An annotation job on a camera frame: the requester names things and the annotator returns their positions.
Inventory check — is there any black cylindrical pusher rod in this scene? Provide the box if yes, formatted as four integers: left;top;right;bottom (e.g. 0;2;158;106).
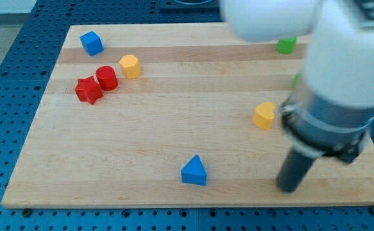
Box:
276;148;316;193

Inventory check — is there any yellow hexagon block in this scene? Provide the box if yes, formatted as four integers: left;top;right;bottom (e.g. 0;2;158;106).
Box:
119;55;141;79

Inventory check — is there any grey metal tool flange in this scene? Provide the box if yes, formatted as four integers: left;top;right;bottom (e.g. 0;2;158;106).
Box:
280;87;374;164

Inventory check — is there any blue cube block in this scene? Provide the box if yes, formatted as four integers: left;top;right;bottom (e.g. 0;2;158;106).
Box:
80;31;104;56

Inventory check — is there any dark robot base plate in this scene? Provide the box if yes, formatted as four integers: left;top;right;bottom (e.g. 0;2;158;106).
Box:
157;0;219;12

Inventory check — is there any wooden board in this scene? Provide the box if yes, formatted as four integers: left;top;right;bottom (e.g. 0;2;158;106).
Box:
1;23;374;209

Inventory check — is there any yellow heart block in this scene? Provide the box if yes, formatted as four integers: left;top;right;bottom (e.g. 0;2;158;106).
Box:
253;101;275;130

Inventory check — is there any green block behind arm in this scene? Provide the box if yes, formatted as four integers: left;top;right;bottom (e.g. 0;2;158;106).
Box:
291;73;302;89

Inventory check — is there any red star block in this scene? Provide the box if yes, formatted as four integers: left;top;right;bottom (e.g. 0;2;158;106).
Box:
74;76;103;105

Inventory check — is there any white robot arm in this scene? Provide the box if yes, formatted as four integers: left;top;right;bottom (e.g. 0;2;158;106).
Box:
220;0;374;192

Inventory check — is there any blue triangle block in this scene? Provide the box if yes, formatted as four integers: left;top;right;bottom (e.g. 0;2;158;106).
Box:
180;155;207;186

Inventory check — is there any red cylinder block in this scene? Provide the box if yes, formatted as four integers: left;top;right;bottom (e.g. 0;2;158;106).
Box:
96;65;119;91

